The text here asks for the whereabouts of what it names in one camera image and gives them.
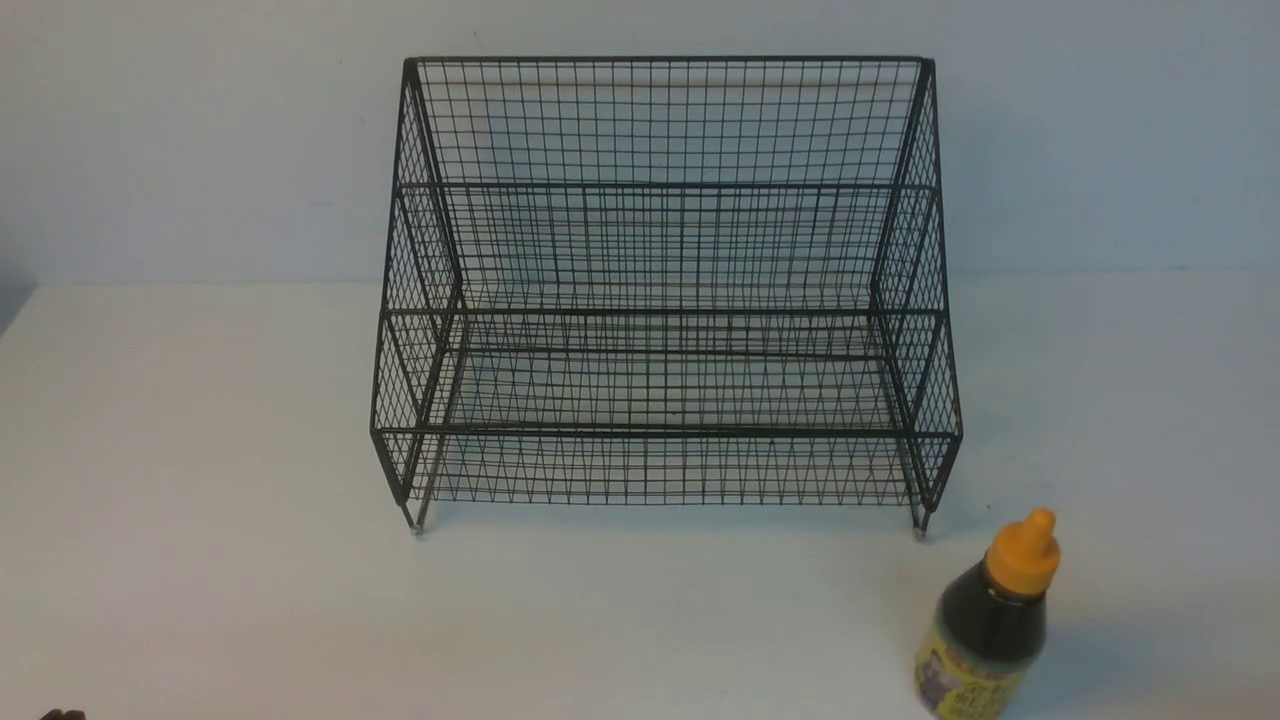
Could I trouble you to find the black wire mesh shelf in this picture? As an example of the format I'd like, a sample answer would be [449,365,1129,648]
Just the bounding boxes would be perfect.
[370,55,964,541]

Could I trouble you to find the dark seasoning bottle yellow cap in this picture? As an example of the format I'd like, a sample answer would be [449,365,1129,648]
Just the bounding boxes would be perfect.
[914,507,1061,719]

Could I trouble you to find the small dark object at corner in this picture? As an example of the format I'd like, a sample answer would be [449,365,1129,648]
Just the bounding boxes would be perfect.
[40,708,87,720]

